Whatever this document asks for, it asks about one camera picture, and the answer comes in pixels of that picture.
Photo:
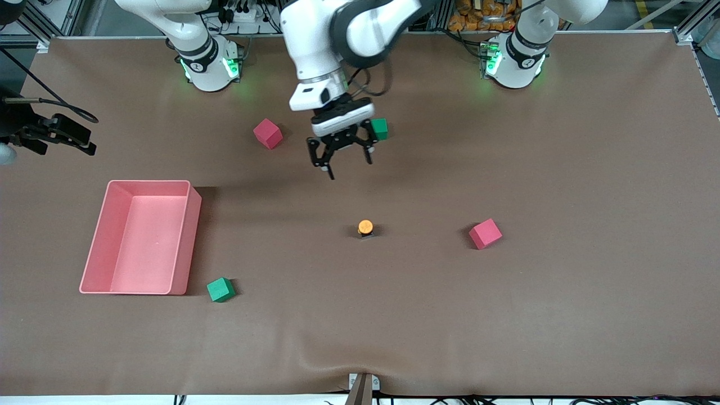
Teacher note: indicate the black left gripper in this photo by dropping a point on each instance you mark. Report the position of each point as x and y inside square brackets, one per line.
[341, 139]

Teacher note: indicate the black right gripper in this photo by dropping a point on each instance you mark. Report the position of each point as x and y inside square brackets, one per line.
[17, 121]

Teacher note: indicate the orange black push button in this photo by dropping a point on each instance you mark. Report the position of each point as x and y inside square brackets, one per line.
[365, 226]

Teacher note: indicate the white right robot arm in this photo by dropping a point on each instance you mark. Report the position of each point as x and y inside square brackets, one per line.
[199, 56]

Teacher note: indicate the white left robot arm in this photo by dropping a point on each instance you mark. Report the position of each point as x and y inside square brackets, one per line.
[315, 45]

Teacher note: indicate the green foam cube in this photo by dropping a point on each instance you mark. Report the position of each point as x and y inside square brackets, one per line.
[383, 129]
[220, 290]

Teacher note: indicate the pink foam cube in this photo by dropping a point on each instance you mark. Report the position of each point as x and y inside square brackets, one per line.
[267, 134]
[485, 234]

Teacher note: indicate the pink plastic tray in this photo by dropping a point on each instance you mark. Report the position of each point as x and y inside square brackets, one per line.
[140, 253]

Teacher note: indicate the white power strip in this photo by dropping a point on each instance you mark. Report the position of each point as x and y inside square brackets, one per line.
[247, 16]

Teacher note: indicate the brown table mat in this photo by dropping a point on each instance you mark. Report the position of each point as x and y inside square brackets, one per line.
[360, 315]

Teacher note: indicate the bag of orange items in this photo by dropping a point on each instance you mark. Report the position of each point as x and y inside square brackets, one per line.
[469, 19]

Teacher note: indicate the aluminium corner frame profile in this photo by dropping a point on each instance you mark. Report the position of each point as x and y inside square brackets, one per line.
[689, 28]
[39, 31]

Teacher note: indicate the aluminium frame post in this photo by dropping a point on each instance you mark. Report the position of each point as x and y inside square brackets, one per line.
[441, 16]

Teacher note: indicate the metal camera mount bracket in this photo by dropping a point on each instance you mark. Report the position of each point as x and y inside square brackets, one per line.
[363, 391]

